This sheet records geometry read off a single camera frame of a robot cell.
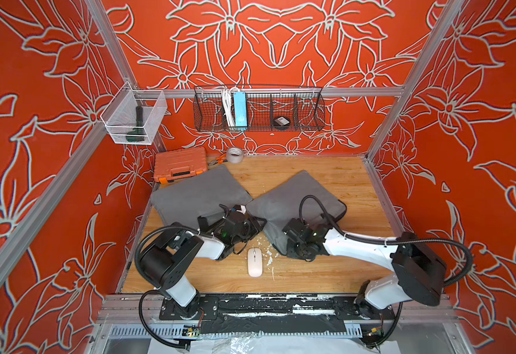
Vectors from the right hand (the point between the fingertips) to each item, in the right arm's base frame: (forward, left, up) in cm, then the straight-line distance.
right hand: (288, 250), depth 84 cm
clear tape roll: (+51, +25, +2) cm, 57 cm away
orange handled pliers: (+50, +34, 0) cm, 60 cm away
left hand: (+10, +9, +4) cm, 13 cm away
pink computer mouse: (-7, +13, -1) cm, 15 cm away
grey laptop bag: (+20, +46, +1) cm, 50 cm away
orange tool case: (+43, +53, +4) cm, 68 cm away
